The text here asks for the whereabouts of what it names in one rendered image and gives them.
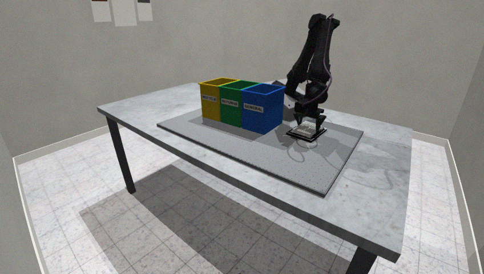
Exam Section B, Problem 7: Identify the green bin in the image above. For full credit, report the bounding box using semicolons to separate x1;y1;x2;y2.
218;80;261;128

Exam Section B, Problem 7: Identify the blue bin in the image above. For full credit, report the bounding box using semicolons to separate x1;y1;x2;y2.
240;83;286;135

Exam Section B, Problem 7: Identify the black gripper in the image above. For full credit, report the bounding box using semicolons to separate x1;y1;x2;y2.
293;108;326;133

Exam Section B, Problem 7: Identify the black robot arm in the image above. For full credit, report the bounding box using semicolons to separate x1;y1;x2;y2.
272;13;340;117

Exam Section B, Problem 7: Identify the yellow bin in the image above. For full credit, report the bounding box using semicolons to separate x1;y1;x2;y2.
198;78;238;122

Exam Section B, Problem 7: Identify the white well plate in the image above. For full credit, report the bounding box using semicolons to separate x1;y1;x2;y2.
292;121;316;137

